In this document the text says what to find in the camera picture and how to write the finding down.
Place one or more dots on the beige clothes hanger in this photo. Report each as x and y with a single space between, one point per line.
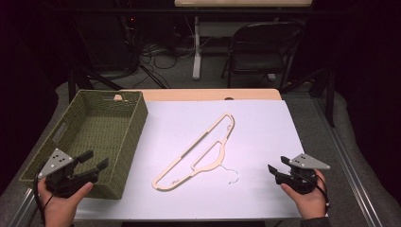
201 157

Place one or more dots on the light desk top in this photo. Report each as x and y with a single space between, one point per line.
242 3

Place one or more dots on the white desk leg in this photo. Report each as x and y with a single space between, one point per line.
197 60

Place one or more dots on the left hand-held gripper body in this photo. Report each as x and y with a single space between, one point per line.
58 164

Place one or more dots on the metal floor rail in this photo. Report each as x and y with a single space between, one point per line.
22 209
350 164

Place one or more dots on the wooden table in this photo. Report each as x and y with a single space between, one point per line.
205 94

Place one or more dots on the black folding chair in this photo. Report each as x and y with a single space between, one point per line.
261 47

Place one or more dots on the white sheet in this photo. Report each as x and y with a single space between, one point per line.
261 132

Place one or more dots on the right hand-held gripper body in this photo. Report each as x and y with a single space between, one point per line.
302 176

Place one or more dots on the person's right hand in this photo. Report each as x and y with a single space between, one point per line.
310 203

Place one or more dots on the green woven basket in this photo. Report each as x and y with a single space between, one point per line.
101 132

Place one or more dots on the black metal stand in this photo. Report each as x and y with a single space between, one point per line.
327 94
82 80

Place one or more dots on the person's left hand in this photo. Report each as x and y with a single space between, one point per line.
60 209

